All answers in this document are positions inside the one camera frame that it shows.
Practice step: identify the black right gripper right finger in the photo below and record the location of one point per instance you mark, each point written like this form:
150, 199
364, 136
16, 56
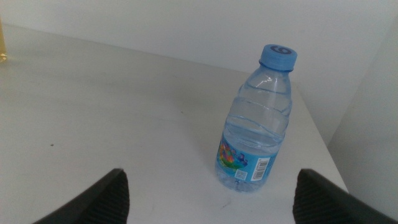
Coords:
320, 205

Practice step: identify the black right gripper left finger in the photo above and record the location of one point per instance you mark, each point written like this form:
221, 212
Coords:
105, 202

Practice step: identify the blue-capped water bottle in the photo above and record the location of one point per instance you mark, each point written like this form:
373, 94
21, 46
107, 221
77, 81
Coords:
258, 124

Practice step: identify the yellow tea bottle green label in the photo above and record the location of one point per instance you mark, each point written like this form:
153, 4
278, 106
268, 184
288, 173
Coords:
2, 46

